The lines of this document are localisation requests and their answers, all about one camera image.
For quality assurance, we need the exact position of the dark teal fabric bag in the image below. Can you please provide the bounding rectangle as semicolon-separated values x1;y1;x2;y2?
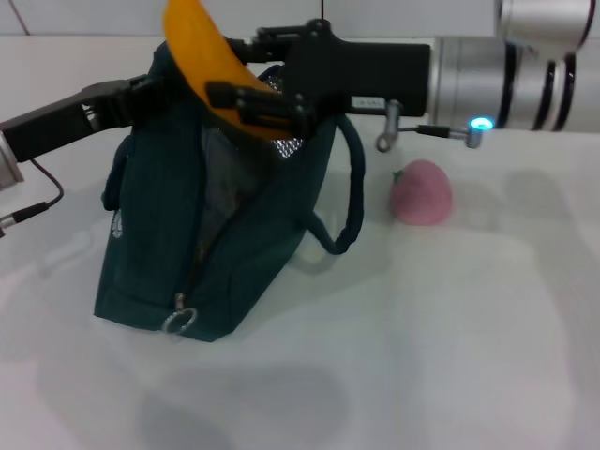
93;40;366;344

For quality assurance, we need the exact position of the dark right arm cable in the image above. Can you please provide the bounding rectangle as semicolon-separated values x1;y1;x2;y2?
415;115;496;149

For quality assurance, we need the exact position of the pink toy peach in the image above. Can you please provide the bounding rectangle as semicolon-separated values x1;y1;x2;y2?
390;158;455;227

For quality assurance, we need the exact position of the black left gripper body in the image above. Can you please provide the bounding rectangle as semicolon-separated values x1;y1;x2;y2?
0;74;137;164

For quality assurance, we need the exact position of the yellow banana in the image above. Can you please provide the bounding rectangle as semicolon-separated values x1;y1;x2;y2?
161;0;295;142

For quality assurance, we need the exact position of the small clear cylindrical plug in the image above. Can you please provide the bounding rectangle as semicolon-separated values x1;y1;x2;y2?
374;99;403;153

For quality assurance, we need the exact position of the silver zipper pull ring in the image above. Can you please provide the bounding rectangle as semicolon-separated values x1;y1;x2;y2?
161;292;198;338

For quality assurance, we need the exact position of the dark arm cable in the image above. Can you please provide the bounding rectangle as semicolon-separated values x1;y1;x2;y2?
415;115;496;149
0;157;66;238

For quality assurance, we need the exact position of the dark left arm cable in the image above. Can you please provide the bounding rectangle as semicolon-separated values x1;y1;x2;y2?
0;157;66;238

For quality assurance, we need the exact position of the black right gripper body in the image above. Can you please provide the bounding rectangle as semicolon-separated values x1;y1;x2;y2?
282;21;433;124

